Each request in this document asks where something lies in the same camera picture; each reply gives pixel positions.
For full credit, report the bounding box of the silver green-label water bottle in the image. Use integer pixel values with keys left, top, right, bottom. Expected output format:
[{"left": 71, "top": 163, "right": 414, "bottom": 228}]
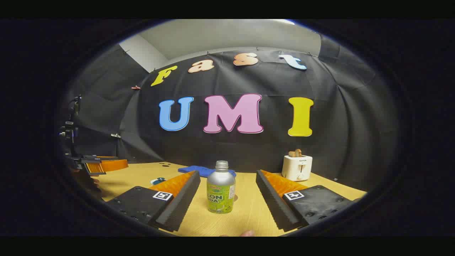
[{"left": 207, "top": 161, "right": 236, "bottom": 214}]

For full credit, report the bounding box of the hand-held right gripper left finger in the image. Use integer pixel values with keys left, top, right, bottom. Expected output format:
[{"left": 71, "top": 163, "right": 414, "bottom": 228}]
[{"left": 105, "top": 171, "right": 201, "bottom": 232}]

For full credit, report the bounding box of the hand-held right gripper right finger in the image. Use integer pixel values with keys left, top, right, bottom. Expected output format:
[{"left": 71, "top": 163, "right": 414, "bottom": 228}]
[{"left": 256, "top": 170, "right": 360, "bottom": 231}]

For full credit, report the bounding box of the blue towel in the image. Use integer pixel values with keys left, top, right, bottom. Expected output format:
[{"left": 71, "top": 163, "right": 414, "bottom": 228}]
[{"left": 178, "top": 165, "right": 236, "bottom": 178}]

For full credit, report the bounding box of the black backdrop cloth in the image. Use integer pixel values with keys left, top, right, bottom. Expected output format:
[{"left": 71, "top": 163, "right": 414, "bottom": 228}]
[{"left": 59, "top": 34, "right": 400, "bottom": 192}]

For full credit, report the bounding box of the white toaster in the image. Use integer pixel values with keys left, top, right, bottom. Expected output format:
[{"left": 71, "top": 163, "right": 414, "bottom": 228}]
[{"left": 282, "top": 155, "right": 313, "bottom": 182}]

